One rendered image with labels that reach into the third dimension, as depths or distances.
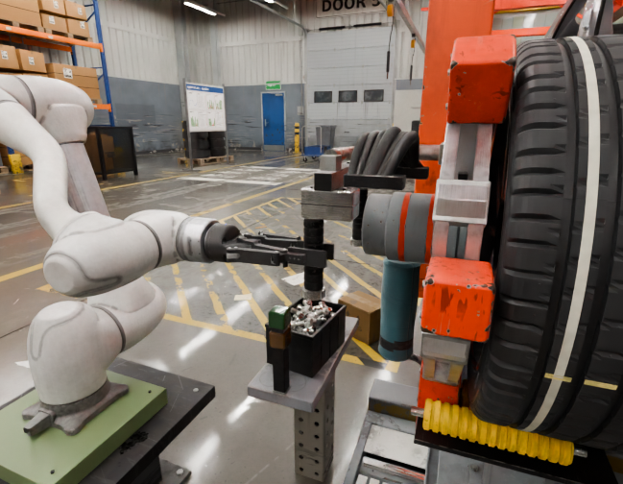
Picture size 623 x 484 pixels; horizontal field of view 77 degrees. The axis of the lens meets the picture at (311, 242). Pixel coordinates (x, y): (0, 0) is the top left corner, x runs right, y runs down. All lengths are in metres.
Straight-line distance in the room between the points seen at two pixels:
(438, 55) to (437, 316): 0.85
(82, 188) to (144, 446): 0.68
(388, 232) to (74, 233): 0.54
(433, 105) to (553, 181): 0.72
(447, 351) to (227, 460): 1.03
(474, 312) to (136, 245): 0.54
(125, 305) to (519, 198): 1.01
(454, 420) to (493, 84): 0.58
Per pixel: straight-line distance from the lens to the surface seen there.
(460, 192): 0.54
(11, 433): 1.26
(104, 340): 1.16
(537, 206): 0.50
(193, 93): 9.63
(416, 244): 0.76
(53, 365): 1.13
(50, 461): 1.14
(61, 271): 0.70
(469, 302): 0.47
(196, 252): 0.77
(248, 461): 1.48
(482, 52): 0.58
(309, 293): 0.71
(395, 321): 0.99
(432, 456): 1.32
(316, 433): 1.29
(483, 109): 0.60
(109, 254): 0.70
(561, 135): 0.53
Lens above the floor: 1.05
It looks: 17 degrees down
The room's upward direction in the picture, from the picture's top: straight up
